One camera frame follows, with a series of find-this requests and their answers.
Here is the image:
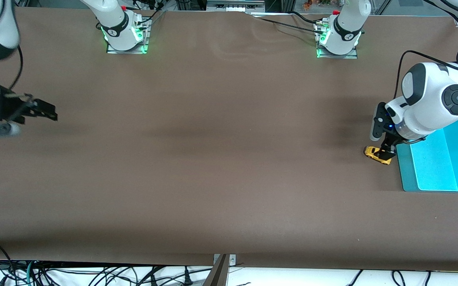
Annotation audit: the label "yellow beetle toy car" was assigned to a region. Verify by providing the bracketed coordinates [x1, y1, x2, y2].
[363, 146, 392, 165]

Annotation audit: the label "turquoise plastic bin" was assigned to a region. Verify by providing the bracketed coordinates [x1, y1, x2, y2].
[396, 116, 458, 193]

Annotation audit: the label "brown table cover sheet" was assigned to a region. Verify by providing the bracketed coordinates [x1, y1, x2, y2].
[0, 6, 458, 272]

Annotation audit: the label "grey box behind table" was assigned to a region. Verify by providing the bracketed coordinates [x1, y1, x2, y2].
[206, 0, 266, 12]

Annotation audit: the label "dark angled bar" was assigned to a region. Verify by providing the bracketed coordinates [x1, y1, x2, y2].
[202, 254, 229, 286]

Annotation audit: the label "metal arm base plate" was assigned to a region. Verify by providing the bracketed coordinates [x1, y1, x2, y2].
[106, 18, 150, 54]
[316, 22, 359, 59]

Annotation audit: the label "black base cables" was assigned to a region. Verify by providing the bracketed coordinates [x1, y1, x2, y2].
[249, 11, 325, 35]
[132, 0, 167, 25]

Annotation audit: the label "small metal table bracket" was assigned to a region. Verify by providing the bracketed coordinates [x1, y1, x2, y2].
[213, 253, 237, 266]

